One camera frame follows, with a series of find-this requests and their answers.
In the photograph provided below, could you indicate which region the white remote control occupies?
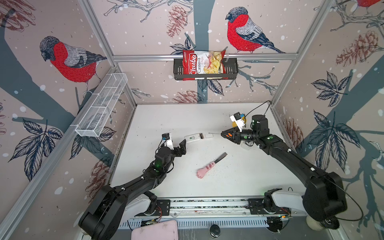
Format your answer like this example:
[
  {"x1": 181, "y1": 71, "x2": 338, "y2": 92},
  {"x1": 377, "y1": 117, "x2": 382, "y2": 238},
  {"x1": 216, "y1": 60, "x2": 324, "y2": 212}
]
[{"x1": 185, "y1": 133, "x2": 205, "y2": 143}]

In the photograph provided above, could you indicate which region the orange black screwdriver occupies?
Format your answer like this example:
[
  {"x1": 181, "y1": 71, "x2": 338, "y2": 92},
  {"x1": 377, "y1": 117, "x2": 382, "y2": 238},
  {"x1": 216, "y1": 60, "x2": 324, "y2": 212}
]
[{"x1": 209, "y1": 132, "x2": 235, "y2": 142}]

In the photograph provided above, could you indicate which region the grey remote control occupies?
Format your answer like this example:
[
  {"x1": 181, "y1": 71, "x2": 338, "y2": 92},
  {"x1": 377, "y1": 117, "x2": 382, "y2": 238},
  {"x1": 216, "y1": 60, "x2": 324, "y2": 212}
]
[{"x1": 241, "y1": 141, "x2": 254, "y2": 151}]

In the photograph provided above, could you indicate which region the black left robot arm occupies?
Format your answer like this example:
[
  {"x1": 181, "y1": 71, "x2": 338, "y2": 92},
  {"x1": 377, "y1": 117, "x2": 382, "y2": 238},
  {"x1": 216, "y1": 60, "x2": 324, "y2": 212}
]
[{"x1": 78, "y1": 140, "x2": 187, "y2": 240}]

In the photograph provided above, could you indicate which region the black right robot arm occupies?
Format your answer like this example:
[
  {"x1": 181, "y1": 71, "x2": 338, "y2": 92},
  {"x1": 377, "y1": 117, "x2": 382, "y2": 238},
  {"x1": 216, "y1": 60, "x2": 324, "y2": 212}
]
[{"x1": 221, "y1": 115, "x2": 348, "y2": 230}]

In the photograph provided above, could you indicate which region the red cassava chips bag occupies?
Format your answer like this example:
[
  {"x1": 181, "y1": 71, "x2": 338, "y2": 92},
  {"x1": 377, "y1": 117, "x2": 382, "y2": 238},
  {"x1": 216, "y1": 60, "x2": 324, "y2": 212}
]
[{"x1": 183, "y1": 50, "x2": 226, "y2": 75}]

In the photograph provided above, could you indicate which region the pink cloth pad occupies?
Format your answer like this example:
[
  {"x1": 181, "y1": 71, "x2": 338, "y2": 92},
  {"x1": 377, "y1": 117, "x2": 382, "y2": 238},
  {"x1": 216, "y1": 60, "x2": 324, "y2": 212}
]
[{"x1": 131, "y1": 220, "x2": 179, "y2": 240}]

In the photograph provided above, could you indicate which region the black round knob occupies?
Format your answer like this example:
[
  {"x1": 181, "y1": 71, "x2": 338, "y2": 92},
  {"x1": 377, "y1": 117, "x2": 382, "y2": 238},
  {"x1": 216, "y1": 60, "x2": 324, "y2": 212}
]
[{"x1": 210, "y1": 224, "x2": 221, "y2": 238}]

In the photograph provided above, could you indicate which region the white tape roll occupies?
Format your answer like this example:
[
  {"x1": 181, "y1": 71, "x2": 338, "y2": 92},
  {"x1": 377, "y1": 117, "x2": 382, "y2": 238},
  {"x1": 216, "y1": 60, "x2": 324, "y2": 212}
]
[{"x1": 306, "y1": 216, "x2": 324, "y2": 231}]

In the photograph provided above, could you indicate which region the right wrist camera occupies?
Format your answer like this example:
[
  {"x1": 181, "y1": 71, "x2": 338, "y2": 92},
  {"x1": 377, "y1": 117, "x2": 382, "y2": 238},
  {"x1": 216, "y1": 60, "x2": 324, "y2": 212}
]
[{"x1": 230, "y1": 112, "x2": 246, "y2": 132}]

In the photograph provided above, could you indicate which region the pink handled scraper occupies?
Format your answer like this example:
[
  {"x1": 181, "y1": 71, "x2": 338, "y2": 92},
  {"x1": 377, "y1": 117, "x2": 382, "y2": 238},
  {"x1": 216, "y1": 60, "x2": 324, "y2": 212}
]
[{"x1": 197, "y1": 153, "x2": 228, "y2": 179}]

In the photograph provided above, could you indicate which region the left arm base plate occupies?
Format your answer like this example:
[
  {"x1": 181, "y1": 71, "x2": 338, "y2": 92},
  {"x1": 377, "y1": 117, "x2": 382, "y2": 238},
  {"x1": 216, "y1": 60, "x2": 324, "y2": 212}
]
[{"x1": 136, "y1": 199, "x2": 171, "y2": 218}]

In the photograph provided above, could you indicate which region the black wall basket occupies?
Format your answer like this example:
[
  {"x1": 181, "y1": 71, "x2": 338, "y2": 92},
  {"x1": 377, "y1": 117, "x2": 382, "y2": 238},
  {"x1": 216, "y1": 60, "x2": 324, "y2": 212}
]
[{"x1": 174, "y1": 58, "x2": 239, "y2": 81}]

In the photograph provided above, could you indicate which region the aluminium mounting rail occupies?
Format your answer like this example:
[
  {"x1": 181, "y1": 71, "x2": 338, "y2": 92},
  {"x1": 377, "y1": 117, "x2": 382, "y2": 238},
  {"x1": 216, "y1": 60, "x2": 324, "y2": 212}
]
[{"x1": 115, "y1": 194, "x2": 306, "y2": 222}]

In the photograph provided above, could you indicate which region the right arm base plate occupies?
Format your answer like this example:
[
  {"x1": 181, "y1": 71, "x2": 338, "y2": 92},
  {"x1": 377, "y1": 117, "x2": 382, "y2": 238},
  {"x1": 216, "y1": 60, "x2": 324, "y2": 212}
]
[{"x1": 246, "y1": 198, "x2": 291, "y2": 216}]

